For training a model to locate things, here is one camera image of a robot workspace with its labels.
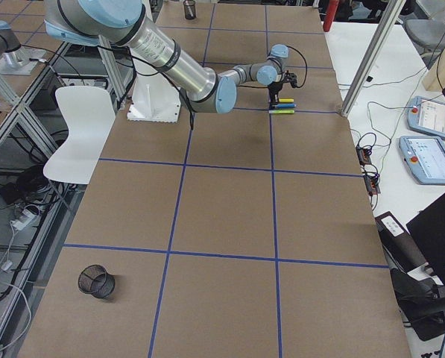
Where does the teach pendant far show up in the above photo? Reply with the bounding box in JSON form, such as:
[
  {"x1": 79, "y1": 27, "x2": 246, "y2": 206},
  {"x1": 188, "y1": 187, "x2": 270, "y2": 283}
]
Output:
[{"x1": 406, "y1": 96, "x2": 445, "y2": 140}]

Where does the aluminium frame post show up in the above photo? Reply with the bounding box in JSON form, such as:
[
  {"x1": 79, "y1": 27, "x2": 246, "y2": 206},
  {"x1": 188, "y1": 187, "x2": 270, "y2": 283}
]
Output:
[{"x1": 339, "y1": 0, "x2": 405, "y2": 117}]

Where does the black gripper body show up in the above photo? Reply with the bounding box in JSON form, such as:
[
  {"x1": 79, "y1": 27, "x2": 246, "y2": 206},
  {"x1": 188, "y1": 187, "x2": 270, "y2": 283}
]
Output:
[{"x1": 268, "y1": 71, "x2": 297, "y2": 104}]

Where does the white plastic chair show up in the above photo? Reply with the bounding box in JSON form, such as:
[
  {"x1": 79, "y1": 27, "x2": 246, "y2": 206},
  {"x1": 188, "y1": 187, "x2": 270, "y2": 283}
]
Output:
[{"x1": 43, "y1": 86, "x2": 116, "y2": 184}]

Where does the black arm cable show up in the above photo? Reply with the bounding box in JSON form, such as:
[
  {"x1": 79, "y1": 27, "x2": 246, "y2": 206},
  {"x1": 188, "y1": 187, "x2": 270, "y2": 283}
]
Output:
[{"x1": 95, "y1": 35, "x2": 308, "y2": 131}]

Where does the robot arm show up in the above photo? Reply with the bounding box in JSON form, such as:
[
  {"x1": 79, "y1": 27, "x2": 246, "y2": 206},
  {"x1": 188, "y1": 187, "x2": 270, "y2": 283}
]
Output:
[
  {"x1": 0, "y1": 20, "x2": 35, "y2": 75},
  {"x1": 45, "y1": 1, "x2": 297, "y2": 113}
]

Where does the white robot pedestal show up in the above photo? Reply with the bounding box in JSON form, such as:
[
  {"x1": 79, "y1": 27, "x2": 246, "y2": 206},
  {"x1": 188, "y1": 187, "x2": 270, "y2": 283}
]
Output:
[{"x1": 127, "y1": 62, "x2": 181, "y2": 123}]

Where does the blue highlighter pen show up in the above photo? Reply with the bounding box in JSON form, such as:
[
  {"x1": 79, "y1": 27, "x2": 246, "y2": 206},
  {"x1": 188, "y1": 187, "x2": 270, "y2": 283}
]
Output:
[{"x1": 270, "y1": 103, "x2": 297, "y2": 110}]

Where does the black laptop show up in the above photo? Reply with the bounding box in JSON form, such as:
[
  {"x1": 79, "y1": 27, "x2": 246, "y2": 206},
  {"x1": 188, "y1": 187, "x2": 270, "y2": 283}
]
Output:
[{"x1": 407, "y1": 193, "x2": 445, "y2": 285}]

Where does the red fire extinguisher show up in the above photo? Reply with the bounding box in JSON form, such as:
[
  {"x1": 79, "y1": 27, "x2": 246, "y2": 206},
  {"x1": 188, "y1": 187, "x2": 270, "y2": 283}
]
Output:
[{"x1": 323, "y1": 0, "x2": 339, "y2": 32}]

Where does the black box with label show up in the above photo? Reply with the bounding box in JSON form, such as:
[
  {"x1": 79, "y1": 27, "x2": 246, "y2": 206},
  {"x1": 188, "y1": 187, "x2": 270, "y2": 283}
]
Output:
[{"x1": 375, "y1": 211, "x2": 427, "y2": 272}]

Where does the teach pendant near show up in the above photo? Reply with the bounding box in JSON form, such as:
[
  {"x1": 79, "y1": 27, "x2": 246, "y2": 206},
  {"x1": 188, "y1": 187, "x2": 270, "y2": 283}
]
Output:
[{"x1": 399, "y1": 136, "x2": 445, "y2": 185}]

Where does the teach pendant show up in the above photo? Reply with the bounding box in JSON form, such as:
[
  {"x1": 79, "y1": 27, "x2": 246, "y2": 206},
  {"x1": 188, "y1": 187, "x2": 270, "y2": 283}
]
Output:
[
  {"x1": 399, "y1": 136, "x2": 445, "y2": 185},
  {"x1": 406, "y1": 96, "x2": 445, "y2": 140}
]

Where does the black mesh pen cup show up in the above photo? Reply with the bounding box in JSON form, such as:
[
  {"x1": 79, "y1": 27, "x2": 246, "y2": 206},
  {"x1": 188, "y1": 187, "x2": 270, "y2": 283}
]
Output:
[{"x1": 78, "y1": 265, "x2": 116, "y2": 298}]

